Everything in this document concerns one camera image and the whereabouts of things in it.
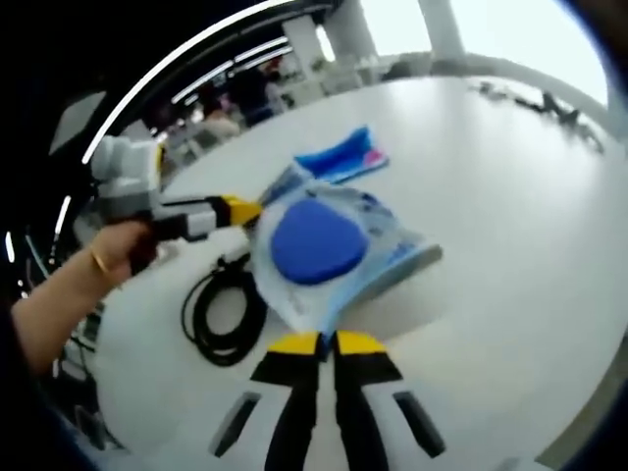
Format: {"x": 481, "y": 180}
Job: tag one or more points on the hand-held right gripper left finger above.
{"x": 294, "y": 392}

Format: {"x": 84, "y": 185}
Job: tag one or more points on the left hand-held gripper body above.
{"x": 125, "y": 176}

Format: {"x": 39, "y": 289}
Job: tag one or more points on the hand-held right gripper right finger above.
{"x": 363, "y": 392}

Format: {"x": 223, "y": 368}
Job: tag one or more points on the blue pad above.
{"x": 319, "y": 245}

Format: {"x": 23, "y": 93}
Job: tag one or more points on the blue plastic packet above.
{"x": 343, "y": 157}

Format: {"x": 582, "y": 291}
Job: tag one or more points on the white tabletop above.
{"x": 490, "y": 221}

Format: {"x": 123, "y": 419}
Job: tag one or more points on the person's left hand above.
{"x": 122, "y": 245}

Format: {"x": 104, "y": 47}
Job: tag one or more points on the ceiling air conditioner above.
{"x": 76, "y": 122}

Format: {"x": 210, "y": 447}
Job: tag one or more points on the long curved ceiling light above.
{"x": 162, "y": 68}

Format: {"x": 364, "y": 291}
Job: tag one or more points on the narrow window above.
{"x": 392, "y": 24}

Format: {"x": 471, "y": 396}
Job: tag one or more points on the black object with prongs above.
{"x": 552, "y": 110}

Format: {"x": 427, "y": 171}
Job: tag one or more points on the wide window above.
{"x": 530, "y": 39}

